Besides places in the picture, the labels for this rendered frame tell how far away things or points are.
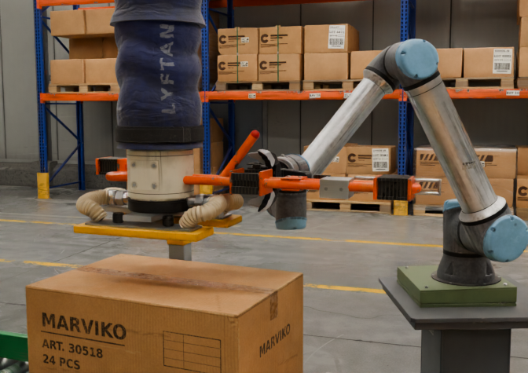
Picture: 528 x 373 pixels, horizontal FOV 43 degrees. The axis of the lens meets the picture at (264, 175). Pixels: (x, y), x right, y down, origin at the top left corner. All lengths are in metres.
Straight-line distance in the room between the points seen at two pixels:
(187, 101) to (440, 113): 0.77
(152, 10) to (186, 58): 0.14
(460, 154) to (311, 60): 6.94
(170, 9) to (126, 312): 0.72
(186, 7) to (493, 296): 1.34
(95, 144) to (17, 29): 2.49
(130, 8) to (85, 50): 9.19
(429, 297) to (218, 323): 0.93
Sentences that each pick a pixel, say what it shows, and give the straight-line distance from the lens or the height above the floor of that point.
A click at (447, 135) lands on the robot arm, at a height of 1.31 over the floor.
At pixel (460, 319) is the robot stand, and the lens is 2.16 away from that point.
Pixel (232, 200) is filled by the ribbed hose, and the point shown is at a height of 1.16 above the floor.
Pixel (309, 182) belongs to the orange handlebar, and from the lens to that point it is 1.55.
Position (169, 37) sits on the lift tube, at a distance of 1.63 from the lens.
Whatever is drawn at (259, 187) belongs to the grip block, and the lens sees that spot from 1.58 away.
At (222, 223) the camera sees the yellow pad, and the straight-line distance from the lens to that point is 1.72.
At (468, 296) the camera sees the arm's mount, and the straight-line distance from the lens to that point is 2.26.
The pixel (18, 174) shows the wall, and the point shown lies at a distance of 12.54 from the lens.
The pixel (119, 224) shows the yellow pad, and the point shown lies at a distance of 1.67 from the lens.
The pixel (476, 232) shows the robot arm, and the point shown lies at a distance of 2.13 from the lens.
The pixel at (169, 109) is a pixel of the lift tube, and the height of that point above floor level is 1.39.
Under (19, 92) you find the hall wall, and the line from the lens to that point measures 12.62.
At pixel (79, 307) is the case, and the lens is 1.69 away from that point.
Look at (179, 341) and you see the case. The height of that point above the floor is 0.87.
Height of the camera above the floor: 1.40
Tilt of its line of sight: 6 degrees down
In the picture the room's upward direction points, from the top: straight up
